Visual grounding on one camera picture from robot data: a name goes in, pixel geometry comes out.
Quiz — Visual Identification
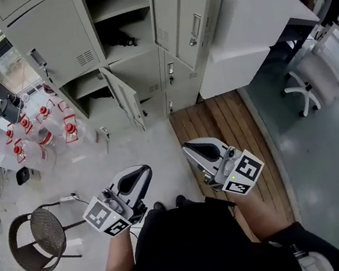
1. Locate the white desk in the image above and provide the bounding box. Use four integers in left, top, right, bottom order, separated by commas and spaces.
228, 0, 324, 52

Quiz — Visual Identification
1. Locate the small white plug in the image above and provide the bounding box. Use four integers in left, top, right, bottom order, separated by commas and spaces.
99, 125, 112, 142

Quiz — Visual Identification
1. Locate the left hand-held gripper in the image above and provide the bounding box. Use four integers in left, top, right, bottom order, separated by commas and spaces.
75, 163, 162, 243

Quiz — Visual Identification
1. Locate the person's right black shoe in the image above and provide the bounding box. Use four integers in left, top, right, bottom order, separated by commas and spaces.
173, 194, 188, 209

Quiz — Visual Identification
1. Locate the grey metal locker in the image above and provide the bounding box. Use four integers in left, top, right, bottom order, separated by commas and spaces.
0, 0, 255, 157

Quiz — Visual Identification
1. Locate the white office chair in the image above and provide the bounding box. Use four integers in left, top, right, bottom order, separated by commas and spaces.
274, 20, 339, 121

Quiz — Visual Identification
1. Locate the person's left forearm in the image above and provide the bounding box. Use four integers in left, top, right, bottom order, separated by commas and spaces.
94, 227, 139, 271

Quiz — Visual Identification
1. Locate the black bundled bag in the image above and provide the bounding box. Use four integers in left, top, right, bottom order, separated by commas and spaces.
107, 24, 139, 52

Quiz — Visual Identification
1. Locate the group of clear water jugs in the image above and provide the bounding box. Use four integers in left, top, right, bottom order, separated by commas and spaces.
0, 75, 104, 177

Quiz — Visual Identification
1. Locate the person's black shoe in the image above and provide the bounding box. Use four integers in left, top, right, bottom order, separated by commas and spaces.
173, 194, 188, 209
152, 200, 167, 214

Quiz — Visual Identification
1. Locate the white drawer cabinet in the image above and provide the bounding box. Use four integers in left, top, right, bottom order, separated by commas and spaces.
190, 33, 279, 102

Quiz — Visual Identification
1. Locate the small grey locker door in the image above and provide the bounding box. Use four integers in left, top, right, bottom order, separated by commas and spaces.
99, 61, 147, 138

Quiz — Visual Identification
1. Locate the wooden plank platform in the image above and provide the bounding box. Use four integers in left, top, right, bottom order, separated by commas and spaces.
166, 81, 305, 255

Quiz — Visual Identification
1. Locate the person's right forearm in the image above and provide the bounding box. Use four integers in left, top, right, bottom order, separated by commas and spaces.
230, 183, 297, 247

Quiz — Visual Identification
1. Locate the tall grey locker door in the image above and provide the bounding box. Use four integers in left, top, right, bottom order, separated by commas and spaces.
147, 0, 230, 76

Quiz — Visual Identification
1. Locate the small black box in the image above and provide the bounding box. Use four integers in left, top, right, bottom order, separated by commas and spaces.
14, 164, 43, 187

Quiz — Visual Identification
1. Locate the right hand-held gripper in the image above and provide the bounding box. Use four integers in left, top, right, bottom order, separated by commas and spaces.
180, 128, 270, 206

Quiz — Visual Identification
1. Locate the person's left black shoe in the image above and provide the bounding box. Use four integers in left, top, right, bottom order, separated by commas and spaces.
152, 200, 167, 214

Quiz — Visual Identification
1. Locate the person's black clothing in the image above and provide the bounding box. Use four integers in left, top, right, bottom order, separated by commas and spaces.
70, 174, 339, 271

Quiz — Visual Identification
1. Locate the white rounded pack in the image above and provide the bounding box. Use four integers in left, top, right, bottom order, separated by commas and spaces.
294, 247, 331, 271

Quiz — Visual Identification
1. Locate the dark wicker chair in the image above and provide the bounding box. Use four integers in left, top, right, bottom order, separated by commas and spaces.
3, 197, 96, 271

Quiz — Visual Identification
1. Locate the white power strip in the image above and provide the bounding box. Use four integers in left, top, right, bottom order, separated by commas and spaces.
58, 193, 81, 205

